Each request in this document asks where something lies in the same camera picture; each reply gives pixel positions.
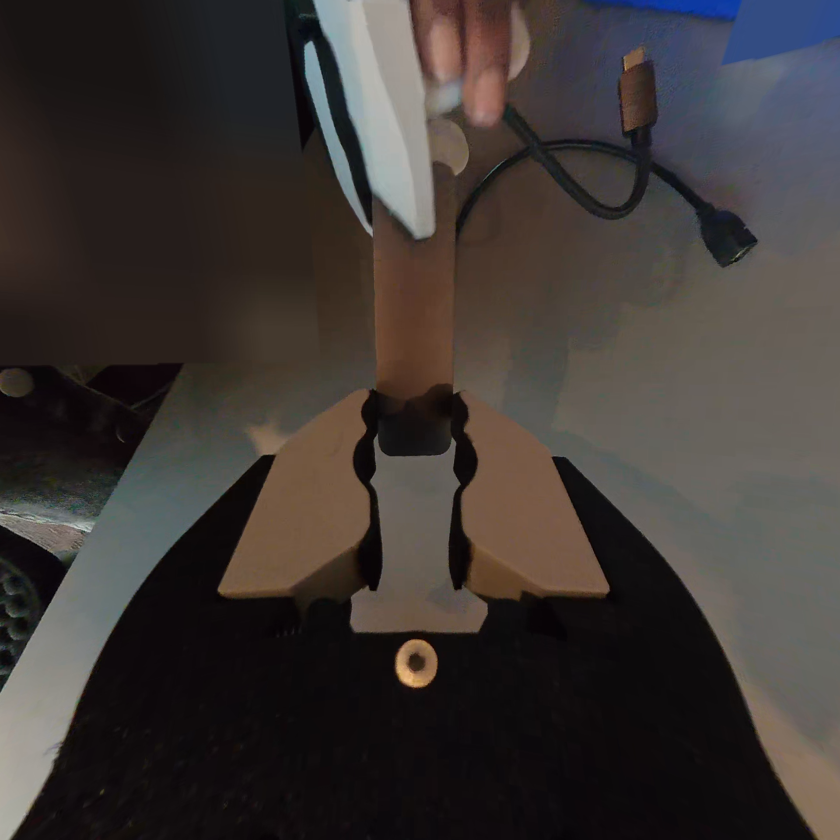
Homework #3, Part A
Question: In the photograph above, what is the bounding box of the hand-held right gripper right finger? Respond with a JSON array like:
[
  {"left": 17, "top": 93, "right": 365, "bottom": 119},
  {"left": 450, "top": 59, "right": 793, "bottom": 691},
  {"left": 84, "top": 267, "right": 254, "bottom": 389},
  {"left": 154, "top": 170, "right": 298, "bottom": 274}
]
[{"left": 451, "top": 392, "right": 611, "bottom": 602}]

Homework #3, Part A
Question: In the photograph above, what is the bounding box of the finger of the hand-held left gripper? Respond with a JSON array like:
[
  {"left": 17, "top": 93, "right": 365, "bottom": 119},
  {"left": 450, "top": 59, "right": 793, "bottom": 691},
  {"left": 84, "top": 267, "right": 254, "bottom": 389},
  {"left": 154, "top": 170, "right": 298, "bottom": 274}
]
[
  {"left": 313, "top": 0, "right": 441, "bottom": 241},
  {"left": 304, "top": 37, "right": 382, "bottom": 237}
]

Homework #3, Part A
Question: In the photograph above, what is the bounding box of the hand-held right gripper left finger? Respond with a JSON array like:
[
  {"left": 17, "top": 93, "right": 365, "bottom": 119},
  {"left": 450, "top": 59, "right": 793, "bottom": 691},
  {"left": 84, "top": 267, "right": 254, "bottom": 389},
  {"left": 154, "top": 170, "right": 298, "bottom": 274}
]
[{"left": 217, "top": 389, "right": 383, "bottom": 614}]

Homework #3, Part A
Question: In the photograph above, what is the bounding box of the grey slim usb hub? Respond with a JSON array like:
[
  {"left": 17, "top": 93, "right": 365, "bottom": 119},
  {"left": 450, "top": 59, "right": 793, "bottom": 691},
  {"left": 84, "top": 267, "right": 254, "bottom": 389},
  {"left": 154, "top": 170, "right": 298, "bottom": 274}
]
[{"left": 372, "top": 164, "right": 460, "bottom": 456}]

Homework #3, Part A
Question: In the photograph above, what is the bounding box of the black braided hub cable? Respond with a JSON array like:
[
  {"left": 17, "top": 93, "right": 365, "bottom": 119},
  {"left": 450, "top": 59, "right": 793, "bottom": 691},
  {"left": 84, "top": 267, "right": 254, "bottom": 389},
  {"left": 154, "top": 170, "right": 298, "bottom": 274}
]
[{"left": 503, "top": 48, "right": 660, "bottom": 221}]

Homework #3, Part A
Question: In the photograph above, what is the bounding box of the blue plastic bin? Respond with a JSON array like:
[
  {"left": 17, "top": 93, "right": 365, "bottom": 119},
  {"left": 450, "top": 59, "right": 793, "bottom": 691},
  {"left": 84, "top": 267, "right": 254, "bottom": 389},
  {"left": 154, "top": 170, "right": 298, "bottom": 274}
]
[{"left": 584, "top": 0, "right": 840, "bottom": 64}]

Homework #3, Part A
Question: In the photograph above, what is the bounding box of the black usb hub cable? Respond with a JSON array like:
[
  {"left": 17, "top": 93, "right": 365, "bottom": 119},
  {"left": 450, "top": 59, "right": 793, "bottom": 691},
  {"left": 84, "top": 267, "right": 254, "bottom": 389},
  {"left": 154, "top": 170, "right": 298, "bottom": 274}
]
[{"left": 456, "top": 138, "right": 760, "bottom": 269}]

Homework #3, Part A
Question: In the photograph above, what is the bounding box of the person's left hand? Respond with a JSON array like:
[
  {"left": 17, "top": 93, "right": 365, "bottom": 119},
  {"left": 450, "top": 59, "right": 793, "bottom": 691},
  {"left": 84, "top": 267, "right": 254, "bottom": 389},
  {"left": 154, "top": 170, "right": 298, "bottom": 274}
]
[{"left": 411, "top": 0, "right": 534, "bottom": 128}]

